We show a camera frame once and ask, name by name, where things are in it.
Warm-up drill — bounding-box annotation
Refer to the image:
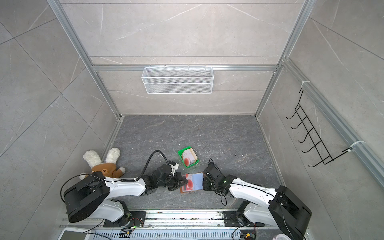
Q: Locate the brown leather card holder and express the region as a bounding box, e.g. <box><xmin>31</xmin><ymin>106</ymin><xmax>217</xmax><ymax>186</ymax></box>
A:
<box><xmin>180</xmin><ymin>173</ymin><xmax>204</xmax><ymax>194</ymax></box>

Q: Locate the green plastic card tray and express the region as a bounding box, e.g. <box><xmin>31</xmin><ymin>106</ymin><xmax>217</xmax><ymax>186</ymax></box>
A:
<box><xmin>178</xmin><ymin>147</ymin><xmax>199</xmax><ymax>168</ymax></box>

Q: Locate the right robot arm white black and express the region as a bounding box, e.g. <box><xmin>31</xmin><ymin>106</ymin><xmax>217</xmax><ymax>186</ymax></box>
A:
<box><xmin>203</xmin><ymin>162</ymin><xmax>312</xmax><ymax>240</ymax></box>

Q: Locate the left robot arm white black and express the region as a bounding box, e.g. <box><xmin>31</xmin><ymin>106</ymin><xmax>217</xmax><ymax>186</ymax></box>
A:
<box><xmin>63</xmin><ymin>162</ymin><xmax>189</xmax><ymax>224</ymax></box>

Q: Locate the stack of credit cards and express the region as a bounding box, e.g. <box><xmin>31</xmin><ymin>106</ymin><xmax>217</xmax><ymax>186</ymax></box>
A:
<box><xmin>182</xmin><ymin>148</ymin><xmax>198</xmax><ymax>167</ymax></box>

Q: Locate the white brown plush toy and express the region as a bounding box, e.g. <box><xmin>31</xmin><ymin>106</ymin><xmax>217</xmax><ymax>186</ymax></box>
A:
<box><xmin>83</xmin><ymin>148</ymin><xmax>126</xmax><ymax>178</ymax></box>

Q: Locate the white device at bottom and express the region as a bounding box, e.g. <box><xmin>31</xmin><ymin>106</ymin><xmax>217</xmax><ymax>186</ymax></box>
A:
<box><xmin>58</xmin><ymin>227</ymin><xmax>91</xmax><ymax>240</ymax></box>

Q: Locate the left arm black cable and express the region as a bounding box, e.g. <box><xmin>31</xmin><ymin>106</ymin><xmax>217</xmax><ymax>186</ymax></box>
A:
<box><xmin>136</xmin><ymin>149</ymin><xmax>170</xmax><ymax>180</ymax></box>

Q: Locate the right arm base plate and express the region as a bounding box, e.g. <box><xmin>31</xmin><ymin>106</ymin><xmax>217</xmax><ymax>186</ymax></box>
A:
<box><xmin>222</xmin><ymin>211</ymin><xmax>265</xmax><ymax>227</ymax></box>

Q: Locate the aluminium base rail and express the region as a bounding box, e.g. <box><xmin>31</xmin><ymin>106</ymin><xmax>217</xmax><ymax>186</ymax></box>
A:
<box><xmin>59</xmin><ymin>209</ymin><xmax>282</xmax><ymax>240</ymax></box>

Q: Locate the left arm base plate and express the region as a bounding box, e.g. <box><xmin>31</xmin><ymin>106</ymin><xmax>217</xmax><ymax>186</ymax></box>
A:
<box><xmin>103</xmin><ymin>211</ymin><xmax>147</xmax><ymax>228</ymax></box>

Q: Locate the white wire mesh basket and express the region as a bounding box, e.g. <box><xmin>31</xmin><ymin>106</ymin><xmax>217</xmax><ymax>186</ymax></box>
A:
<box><xmin>142</xmin><ymin>67</ymin><xmax>214</xmax><ymax>95</ymax></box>

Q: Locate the black wire hook rack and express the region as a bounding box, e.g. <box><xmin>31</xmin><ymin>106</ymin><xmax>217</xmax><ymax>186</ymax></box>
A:
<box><xmin>286</xmin><ymin>89</ymin><xmax>353</xmax><ymax>168</ymax></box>

